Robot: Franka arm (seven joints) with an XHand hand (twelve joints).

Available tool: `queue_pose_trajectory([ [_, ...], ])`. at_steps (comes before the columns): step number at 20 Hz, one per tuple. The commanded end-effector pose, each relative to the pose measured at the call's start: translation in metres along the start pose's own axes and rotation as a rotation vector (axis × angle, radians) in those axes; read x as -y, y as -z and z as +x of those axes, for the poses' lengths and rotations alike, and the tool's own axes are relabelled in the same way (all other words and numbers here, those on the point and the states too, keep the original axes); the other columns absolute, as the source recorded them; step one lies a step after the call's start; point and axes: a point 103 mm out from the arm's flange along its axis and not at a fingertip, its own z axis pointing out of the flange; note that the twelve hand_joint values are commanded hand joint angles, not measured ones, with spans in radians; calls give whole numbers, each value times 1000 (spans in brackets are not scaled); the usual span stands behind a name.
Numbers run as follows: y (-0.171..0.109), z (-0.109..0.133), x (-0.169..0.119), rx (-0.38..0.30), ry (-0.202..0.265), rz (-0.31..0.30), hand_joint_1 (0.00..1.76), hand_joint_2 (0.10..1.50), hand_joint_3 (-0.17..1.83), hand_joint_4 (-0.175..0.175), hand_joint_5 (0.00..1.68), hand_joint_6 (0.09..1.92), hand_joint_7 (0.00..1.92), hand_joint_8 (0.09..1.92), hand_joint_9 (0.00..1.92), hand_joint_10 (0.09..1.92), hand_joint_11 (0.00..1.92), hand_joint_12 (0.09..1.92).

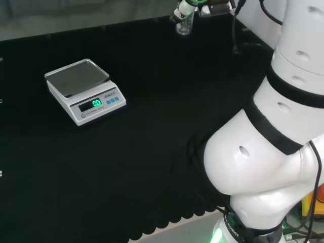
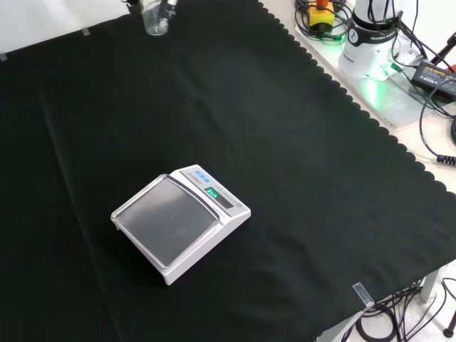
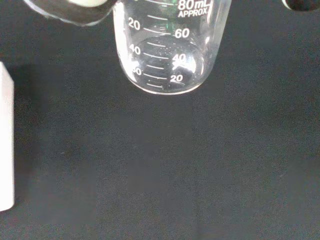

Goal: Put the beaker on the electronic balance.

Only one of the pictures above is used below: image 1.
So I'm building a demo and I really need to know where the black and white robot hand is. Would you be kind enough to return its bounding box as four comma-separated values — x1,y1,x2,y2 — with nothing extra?
169,0,237,25

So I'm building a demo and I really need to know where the clear glass beaker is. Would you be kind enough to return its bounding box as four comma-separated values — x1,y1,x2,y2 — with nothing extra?
175,7,195,35

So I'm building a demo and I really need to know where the white electronic balance steel pan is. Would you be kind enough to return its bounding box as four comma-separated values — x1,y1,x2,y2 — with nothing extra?
44,58,127,127

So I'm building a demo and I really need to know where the black bench cloth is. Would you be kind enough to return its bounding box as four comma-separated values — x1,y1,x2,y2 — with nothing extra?
0,14,277,243

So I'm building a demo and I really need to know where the yellow stop button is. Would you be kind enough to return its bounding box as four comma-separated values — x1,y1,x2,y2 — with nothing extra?
300,184,324,220

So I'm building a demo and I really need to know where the black cable with plug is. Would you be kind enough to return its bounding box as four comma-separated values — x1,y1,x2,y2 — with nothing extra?
231,0,247,56

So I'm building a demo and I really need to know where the thin black looped cable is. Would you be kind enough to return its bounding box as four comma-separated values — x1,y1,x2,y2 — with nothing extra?
259,0,284,26

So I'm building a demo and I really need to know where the long black arm cable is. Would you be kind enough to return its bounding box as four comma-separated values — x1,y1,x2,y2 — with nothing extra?
305,140,321,240

